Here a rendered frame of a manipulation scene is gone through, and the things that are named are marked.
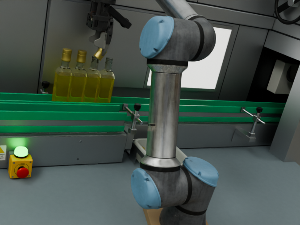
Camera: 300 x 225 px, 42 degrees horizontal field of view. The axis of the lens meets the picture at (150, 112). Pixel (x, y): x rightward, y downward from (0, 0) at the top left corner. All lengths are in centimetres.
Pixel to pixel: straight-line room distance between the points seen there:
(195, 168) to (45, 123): 58
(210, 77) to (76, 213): 104
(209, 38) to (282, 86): 123
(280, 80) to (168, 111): 128
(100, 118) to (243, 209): 64
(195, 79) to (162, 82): 91
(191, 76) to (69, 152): 75
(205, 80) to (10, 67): 93
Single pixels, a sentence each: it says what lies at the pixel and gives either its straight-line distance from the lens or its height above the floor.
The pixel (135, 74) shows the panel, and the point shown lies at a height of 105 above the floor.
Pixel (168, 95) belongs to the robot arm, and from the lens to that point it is 107.
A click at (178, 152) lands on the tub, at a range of 163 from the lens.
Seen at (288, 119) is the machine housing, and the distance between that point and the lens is 206.
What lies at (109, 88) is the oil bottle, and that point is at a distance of 160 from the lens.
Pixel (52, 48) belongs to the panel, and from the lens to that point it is 163.
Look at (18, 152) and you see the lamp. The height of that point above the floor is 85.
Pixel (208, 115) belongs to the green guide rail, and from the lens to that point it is 189.
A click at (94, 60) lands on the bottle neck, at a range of 155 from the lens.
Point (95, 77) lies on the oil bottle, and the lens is 156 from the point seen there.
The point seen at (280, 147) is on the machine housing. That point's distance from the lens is 210.
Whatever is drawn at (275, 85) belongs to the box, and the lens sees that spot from 229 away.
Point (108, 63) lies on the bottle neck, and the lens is 158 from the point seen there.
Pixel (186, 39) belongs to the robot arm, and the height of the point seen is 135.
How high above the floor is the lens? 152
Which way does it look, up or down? 20 degrees down
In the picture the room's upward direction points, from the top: 13 degrees clockwise
